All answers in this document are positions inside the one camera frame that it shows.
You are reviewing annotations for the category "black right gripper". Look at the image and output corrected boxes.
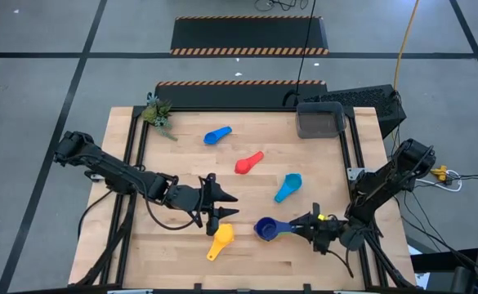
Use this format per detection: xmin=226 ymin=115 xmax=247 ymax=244
xmin=290 ymin=203 xmax=348 ymax=255

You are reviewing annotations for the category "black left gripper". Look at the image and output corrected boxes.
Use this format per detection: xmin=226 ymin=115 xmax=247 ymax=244
xmin=165 ymin=172 xmax=239 ymax=237

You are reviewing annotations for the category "yellow measuring cup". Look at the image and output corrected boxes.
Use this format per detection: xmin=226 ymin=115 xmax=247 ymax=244
xmin=206 ymin=223 xmax=235 ymax=262

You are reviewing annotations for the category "navy measuring cup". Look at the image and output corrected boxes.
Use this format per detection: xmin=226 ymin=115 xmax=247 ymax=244
xmin=253 ymin=216 xmax=296 ymax=242

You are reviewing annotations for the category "red measuring cup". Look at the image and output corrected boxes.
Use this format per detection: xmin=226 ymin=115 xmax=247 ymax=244
xmin=234 ymin=150 xmax=265 ymax=176

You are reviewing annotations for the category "cyan measuring cup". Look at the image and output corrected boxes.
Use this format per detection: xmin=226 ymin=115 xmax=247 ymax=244
xmin=274 ymin=172 xmax=303 ymax=204

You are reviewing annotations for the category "small blue measuring cup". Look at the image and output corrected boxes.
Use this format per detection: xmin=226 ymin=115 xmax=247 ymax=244
xmin=203 ymin=126 xmax=233 ymax=145

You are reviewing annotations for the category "grey translucent plastic basket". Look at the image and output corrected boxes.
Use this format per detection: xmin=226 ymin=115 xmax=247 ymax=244
xmin=295 ymin=100 xmax=347 ymax=140

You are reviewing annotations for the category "black ramp with hazard stripes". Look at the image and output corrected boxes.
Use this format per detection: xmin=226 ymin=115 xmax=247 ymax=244
xmin=154 ymin=80 xmax=328 ymax=109
xmin=169 ymin=16 xmax=330 ymax=57

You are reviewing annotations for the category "artificial succulent plant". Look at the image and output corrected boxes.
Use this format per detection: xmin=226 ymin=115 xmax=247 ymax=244
xmin=141 ymin=92 xmax=180 ymax=142

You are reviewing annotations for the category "yellow plug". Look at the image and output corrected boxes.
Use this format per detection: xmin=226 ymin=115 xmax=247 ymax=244
xmin=430 ymin=165 xmax=448 ymax=183

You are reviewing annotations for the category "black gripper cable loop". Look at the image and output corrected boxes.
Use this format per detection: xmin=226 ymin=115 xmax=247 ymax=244
xmin=142 ymin=175 xmax=205 ymax=231

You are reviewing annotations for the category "black aluminium table frame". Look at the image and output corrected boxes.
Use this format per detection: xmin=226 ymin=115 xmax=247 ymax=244
xmin=73 ymin=105 xmax=419 ymax=289

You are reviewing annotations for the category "black hanging cable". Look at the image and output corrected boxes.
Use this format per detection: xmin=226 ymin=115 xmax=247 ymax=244
xmin=294 ymin=0 xmax=318 ymax=101

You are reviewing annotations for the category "white cable loop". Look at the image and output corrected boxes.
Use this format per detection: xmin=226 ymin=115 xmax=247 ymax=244
xmin=416 ymin=169 xmax=463 ymax=193

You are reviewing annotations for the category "black coiled floor cable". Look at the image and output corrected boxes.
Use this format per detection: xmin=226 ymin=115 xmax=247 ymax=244
xmin=253 ymin=0 xmax=310 ymax=12

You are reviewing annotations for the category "yellow hanging cable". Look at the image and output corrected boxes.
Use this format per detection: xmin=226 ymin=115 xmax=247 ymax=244
xmin=392 ymin=0 xmax=422 ymax=93

